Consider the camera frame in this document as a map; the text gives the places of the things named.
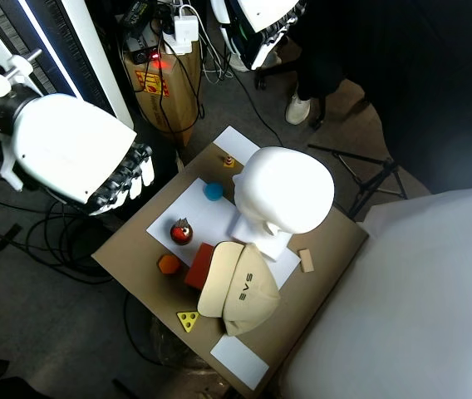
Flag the red bird figure toy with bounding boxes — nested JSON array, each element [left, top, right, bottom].
[[170, 218, 194, 247]]

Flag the brown cardboard box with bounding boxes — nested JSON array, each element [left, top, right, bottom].
[[121, 41, 204, 147]]

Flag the white mannequin head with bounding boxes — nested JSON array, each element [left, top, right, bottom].
[[229, 145, 336, 263]]

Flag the white backdrop sheet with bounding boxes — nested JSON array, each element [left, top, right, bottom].
[[279, 185, 472, 399]]

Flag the large white paper sheet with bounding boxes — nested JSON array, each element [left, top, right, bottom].
[[146, 177, 302, 292]]

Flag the blue ball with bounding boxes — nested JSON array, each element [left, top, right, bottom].
[[204, 181, 224, 203]]

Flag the yellow triangle block with holes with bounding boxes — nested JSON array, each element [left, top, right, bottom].
[[176, 310, 200, 333]]

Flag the black floor cable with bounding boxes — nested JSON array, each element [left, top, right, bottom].
[[0, 164, 131, 286]]

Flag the white column with black strips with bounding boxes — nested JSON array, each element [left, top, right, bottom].
[[0, 0, 135, 131]]

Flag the red cube block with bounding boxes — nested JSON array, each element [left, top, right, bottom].
[[184, 242, 216, 291]]

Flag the black tripod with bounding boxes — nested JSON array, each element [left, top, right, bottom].
[[307, 143, 410, 218]]

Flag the person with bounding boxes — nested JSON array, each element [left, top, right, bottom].
[[254, 37, 370, 128]]

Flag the white power strip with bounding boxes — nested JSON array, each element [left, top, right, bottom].
[[163, 32, 194, 56]]

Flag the black charger device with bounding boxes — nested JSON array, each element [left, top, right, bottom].
[[123, 1, 156, 26]]

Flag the plain wooden rectangle block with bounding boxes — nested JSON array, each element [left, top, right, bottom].
[[297, 248, 316, 273]]

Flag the small white paper sheet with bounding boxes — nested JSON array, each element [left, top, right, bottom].
[[209, 332, 270, 391], [213, 126, 261, 164]]

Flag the orange hexagon block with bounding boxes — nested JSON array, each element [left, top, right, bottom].
[[156, 254, 182, 276]]

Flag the black device with red light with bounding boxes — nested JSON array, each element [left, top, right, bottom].
[[130, 47, 163, 66]]

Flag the white power adapter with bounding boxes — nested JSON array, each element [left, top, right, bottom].
[[173, 15, 200, 43]]

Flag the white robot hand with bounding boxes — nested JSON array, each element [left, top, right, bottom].
[[209, 0, 307, 72], [10, 92, 156, 218]]

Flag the beige baseball cap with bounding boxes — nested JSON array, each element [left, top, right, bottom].
[[196, 240, 282, 337]]

